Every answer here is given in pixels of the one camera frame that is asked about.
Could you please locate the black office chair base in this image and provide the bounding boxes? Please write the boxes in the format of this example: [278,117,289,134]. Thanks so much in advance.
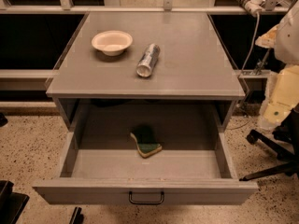
[239,105,299,182]

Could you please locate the white paper bowl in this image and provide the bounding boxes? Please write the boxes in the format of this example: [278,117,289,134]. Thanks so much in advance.
[92,31,133,57]

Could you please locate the metal clamp stand rod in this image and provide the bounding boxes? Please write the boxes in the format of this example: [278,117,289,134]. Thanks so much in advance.
[252,48,271,75]

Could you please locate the grey power cable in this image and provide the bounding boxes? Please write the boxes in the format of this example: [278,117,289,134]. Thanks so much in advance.
[240,11,261,77]

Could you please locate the green and yellow sponge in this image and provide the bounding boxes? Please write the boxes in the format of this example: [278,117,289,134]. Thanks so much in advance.
[130,125,163,159]

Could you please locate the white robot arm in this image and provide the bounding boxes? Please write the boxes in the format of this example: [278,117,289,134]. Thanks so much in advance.
[255,1,299,130]

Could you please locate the black box bottom left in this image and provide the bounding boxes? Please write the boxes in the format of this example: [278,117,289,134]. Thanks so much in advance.
[0,180,29,224]

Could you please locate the silver metal can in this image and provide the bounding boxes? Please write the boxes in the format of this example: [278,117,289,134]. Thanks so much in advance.
[136,44,160,77]

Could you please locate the black object at bottom edge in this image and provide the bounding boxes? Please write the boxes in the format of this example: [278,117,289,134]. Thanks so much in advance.
[69,207,84,224]

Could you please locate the black drawer handle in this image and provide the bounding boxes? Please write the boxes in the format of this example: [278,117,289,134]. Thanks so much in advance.
[128,191,164,205]

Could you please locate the white power strip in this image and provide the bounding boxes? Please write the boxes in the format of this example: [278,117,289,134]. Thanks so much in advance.
[236,0,263,17]

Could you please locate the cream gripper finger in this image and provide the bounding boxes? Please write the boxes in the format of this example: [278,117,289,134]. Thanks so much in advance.
[255,25,278,49]
[258,64,299,130]

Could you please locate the grey top drawer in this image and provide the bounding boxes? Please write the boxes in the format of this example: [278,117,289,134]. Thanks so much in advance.
[33,102,258,205]

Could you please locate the grey cabinet with counter top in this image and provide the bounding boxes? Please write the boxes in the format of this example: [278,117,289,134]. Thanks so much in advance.
[43,11,250,134]

